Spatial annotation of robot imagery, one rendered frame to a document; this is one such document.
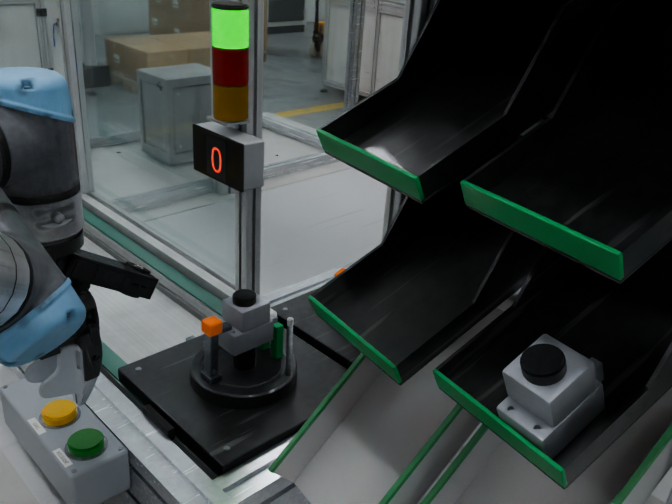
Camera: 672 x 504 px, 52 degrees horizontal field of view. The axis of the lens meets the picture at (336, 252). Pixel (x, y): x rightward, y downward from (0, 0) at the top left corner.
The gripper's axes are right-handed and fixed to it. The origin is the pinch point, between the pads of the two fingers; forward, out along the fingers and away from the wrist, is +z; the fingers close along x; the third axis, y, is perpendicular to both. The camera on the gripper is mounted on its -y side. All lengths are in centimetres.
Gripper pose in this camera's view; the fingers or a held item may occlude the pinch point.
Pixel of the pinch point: (84, 391)
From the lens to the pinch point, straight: 83.9
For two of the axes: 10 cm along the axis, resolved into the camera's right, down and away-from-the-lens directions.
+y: -7.2, 2.6, -6.4
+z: -0.6, 9.0, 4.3
